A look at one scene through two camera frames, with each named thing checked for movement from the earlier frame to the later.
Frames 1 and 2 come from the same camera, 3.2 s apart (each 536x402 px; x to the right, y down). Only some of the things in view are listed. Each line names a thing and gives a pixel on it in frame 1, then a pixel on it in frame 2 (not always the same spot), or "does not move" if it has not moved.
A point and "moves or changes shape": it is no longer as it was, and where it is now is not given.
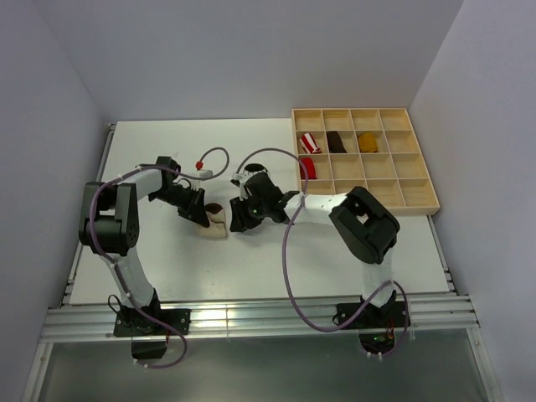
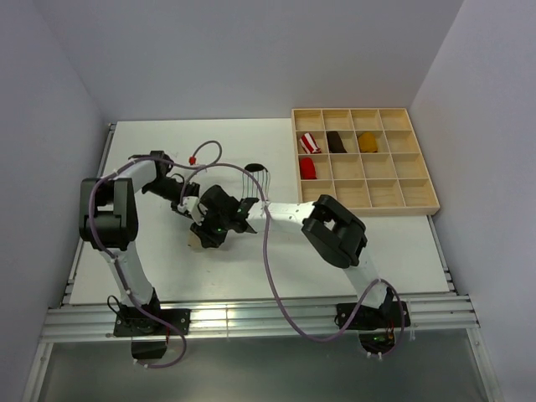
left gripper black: x=194 y=211 does not move
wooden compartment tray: x=375 y=148 does not move
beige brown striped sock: x=217 y=228 moves or changes shape
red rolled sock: x=310 y=168 does not move
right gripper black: x=240 y=219 → x=208 y=239
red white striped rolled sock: x=309 y=144 does not move
